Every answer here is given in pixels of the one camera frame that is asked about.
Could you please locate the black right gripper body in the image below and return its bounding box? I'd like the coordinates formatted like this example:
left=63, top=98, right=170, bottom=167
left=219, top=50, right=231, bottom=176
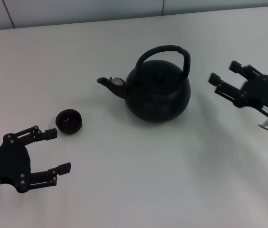
left=233, top=74, right=268, bottom=128

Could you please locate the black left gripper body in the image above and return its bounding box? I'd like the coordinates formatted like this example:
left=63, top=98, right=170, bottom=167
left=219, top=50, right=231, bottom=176
left=0, top=133, right=32, bottom=194

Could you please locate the small dark teacup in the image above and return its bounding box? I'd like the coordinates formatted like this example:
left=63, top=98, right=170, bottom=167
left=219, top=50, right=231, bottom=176
left=55, top=108, right=83, bottom=135

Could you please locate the black round teapot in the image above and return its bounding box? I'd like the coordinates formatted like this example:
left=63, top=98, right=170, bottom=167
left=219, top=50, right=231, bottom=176
left=96, top=44, right=192, bottom=123

